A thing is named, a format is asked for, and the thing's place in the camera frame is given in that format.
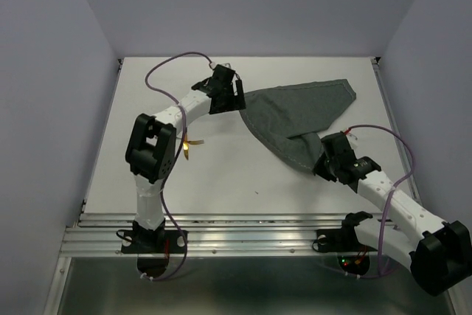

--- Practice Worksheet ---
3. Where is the grey cloth napkin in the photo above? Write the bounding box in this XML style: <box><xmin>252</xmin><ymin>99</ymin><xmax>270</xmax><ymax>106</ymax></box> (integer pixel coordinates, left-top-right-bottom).
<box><xmin>240</xmin><ymin>79</ymin><xmax>356</xmax><ymax>173</ymax></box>

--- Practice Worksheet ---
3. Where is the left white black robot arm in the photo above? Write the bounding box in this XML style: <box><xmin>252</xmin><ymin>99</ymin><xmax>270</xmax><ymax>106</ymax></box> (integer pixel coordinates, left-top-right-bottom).
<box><xmin>117</xmin><ymin>63</ymin><xmax>246</xmax><ymax>255</ymax></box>

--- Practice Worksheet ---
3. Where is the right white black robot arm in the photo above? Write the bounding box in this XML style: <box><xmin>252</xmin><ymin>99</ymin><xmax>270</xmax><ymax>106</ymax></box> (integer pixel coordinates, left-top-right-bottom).
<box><xmin>312</xmin><ymin>132</ymin><xmax>471</xmax><ymax>296</ymax></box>

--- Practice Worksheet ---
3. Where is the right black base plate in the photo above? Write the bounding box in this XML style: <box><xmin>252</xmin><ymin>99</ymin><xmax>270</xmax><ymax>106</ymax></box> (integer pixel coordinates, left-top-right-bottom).
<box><xmin>312</xmin><ymin>228</ymin><xmax>369</xmax><ymax>253</ymax></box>

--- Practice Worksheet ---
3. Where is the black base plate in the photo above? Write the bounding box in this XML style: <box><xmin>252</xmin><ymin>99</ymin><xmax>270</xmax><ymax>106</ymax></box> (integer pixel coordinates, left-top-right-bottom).
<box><xmin>312</xmin><ymin>228</ymin><xmax>369</xmax><ymax>253</ymax></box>
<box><xmin>116</xmin><ymin>229</ymin><xmax>187</xmax><ymax>255</ymax></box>

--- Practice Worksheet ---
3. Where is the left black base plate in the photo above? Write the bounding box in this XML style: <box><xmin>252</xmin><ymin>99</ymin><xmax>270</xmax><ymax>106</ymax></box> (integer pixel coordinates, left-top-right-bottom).
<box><xmin>116</xmin><ymin>229</ymin><xmax>187</xmax><ymax>255</ymax></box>

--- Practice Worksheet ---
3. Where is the aluminium frame rail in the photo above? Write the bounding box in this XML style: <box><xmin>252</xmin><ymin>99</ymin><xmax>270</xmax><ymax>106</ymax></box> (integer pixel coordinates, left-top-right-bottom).
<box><xmin>59</xmin><ymin>213</ymin><xmax>345</xmax><ymax>257</ymax></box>

